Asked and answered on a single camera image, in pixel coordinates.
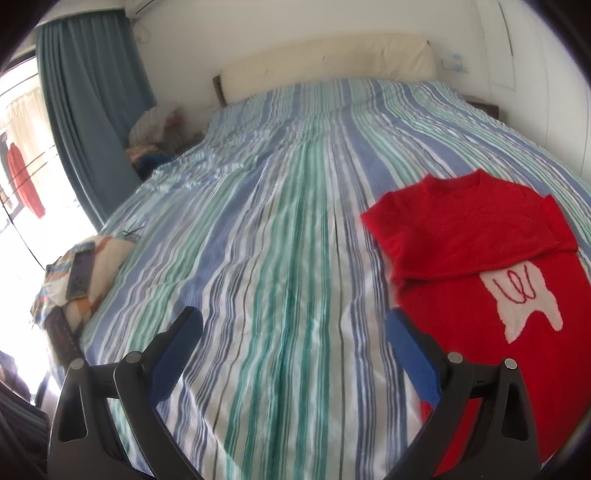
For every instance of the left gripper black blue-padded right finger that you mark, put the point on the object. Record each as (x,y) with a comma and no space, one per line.
(481,425)

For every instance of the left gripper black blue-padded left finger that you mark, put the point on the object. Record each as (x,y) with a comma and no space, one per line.
(84,443)

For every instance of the red knit sweater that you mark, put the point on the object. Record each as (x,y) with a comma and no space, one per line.
(490,269)

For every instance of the pile of clothes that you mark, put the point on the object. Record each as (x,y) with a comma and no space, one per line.
(158,138)

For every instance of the colourful patterned pillow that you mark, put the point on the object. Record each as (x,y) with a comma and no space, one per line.
(110,254)

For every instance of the red garment hanging outside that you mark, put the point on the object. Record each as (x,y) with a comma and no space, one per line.
(22,183)

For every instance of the blue green striped bedspread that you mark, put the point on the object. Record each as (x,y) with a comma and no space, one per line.
(259,227)

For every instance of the dark wooden nightstand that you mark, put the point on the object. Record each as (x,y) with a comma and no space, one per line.
(487,107)

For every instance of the teal curtain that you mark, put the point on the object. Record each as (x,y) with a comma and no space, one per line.
(95,89)

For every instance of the white wardrobe doors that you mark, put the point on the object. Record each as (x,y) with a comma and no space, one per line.
(540,89)

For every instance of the cream padded headboard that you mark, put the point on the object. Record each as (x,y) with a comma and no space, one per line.
(400,57)

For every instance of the wall socket plate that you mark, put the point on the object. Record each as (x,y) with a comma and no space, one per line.
(454,62)

